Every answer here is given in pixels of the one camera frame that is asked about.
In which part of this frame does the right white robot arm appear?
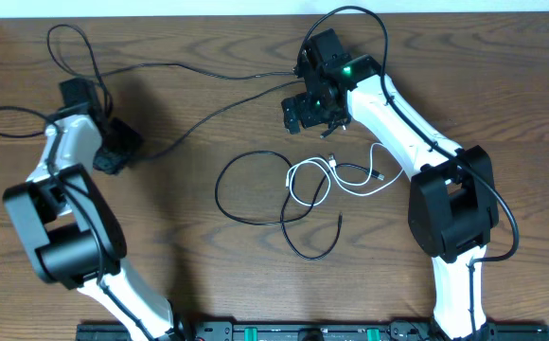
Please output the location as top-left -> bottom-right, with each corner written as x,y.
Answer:
281,52 -> 499,340

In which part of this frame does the white USB cable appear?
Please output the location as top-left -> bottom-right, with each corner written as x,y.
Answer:
285,142 -> 405,208

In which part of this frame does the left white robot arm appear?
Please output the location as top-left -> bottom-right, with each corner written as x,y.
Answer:
3,114 -> 195,340

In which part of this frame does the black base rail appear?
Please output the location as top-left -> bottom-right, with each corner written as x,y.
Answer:
75,320 -> 549,341

